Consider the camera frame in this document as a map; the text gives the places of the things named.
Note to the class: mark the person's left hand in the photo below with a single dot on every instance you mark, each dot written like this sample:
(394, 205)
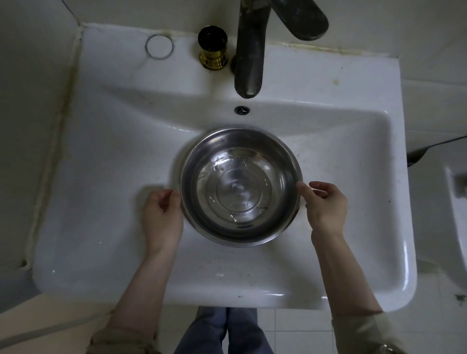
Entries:
(160, 222)

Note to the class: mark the white ceramic sink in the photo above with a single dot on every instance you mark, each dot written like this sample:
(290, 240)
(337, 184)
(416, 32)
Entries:
(226, 164)

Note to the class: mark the person's left forearm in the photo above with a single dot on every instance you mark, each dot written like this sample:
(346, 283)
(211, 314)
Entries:
(140, 291)

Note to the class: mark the person's left thumb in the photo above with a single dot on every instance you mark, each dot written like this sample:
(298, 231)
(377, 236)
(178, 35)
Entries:
(173, 197)

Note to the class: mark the person's right thumb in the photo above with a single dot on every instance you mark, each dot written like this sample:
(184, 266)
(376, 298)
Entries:
(305, 196)

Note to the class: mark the person's blue jeans legs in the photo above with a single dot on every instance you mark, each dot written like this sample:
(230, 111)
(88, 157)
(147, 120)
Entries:
(222, 332)

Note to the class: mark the black and gold cup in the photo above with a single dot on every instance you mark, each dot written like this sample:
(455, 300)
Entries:
(212, 47)

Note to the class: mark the dark metal faucet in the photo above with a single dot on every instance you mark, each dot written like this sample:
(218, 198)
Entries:
(255, 43)

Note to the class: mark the stainless steel bowl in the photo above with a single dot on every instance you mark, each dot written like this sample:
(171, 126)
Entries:
(240, 188)

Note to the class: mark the person's right hand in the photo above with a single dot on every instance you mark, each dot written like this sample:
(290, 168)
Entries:
(326, 213)

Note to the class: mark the white ceramic toilet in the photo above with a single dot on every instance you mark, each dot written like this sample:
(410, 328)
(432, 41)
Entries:
(456, 226)

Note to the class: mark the person's right forearm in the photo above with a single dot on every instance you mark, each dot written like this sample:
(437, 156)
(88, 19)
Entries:
(344, 277)

